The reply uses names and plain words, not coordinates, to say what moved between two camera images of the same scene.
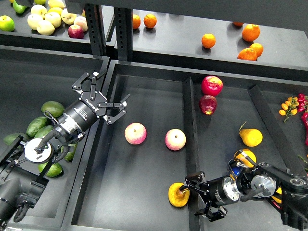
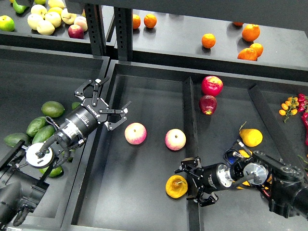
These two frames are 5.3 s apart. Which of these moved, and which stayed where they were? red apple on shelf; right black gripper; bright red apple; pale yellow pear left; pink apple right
Moved: right black gripper
Stayed: pink apple right; pale yellow pear left; bright red apple; red apple on shelf
